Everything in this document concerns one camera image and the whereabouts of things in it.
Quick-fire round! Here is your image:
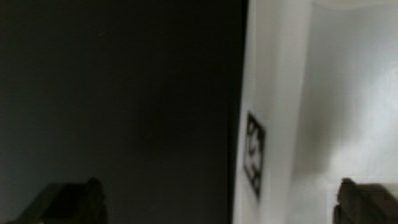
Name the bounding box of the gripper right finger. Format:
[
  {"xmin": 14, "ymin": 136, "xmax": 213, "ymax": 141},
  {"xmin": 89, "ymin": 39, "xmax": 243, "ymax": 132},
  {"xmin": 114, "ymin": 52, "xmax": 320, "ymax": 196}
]
[{"xmin": 332, "ymin": 178, "xmax": 398, "ymax": 224}]

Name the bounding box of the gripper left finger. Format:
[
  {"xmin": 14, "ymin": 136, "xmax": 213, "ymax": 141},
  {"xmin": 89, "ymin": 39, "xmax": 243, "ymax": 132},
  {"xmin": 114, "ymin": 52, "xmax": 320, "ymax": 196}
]
[{"xmin": 10, "ymin": 178, "xmax": 108, "ymax": 224}]

